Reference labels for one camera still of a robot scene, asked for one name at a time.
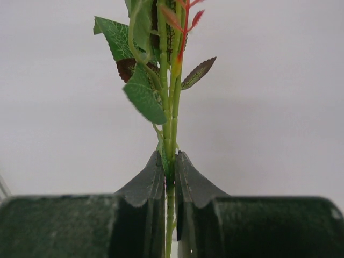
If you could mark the peach rose stem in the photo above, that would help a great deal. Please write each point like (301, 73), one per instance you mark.
(149, 52)

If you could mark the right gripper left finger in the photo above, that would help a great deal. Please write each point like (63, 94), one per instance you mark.
(126, 223)

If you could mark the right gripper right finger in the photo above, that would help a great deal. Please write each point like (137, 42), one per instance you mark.
(212, 223)

